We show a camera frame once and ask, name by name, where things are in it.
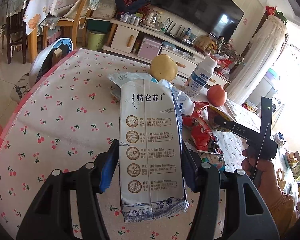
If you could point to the cherry print tablecloth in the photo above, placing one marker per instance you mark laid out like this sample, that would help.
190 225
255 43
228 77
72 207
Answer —
65 130

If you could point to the white paper pack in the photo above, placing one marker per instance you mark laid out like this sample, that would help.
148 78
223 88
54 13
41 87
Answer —
103 6

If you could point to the yellow snack bag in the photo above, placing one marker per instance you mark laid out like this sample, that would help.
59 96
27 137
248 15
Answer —
215 111

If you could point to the dining table with orange-print cloth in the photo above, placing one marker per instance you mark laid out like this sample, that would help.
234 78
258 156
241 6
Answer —
37 12

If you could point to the clear water bottle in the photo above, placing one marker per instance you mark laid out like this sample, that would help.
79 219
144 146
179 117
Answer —
166 26

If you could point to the white plastic bottle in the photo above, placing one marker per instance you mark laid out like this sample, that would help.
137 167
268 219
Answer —
198 80

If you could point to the person's right forearm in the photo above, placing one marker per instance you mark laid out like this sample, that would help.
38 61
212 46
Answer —
283 212

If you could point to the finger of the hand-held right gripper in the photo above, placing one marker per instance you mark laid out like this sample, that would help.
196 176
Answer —
221 123

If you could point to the blue grey covered chair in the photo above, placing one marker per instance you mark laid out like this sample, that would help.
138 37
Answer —
43 60

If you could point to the blue cartoon snack packet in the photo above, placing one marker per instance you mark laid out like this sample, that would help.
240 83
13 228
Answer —
212 160

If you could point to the green waste bin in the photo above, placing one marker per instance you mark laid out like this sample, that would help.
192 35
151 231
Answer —
95 41

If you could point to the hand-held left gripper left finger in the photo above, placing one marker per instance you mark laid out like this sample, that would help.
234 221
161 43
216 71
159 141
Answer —
109 166

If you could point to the white milk carton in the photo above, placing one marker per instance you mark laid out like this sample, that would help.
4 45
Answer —
150 142

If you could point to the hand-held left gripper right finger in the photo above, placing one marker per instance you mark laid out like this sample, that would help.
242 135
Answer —
190 171

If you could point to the light wooden chair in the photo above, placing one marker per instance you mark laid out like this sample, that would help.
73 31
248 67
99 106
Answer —
77 17

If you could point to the red apple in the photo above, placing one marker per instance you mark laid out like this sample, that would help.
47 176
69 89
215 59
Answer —
216 95

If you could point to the black flat television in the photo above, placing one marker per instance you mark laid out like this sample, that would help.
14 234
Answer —
195 7

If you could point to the red snack wrapper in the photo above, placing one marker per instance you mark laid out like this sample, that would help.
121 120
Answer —
197 116
205 138

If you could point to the patterned seat cushion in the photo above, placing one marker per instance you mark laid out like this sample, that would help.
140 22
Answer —
20 90

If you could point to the dark wooden chair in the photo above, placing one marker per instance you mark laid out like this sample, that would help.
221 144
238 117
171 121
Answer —
15 30

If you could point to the white glass kettle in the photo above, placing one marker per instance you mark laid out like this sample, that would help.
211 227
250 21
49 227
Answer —
151 21

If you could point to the yellow pear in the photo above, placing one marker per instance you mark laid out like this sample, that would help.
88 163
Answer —
162 67

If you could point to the row of small bottles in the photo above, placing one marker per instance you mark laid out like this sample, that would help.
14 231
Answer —
131 18

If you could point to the lace covered air conditioner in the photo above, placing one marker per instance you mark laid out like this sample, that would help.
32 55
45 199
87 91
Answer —
262 50

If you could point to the white pouch packet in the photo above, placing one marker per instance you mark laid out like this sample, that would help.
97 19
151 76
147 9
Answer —
116 85

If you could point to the person's right hand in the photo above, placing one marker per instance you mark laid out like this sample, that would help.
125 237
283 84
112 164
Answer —
268 177

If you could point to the pink storage box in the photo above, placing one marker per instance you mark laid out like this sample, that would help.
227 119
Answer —
148 48

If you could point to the white television cabinet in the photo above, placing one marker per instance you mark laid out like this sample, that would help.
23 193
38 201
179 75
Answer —
125 37

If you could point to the dried flower bouquet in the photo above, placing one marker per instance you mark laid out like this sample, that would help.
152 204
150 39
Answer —
227 50

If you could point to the white blue printed wrapper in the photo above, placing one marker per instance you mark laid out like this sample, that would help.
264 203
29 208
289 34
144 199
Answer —
183 103

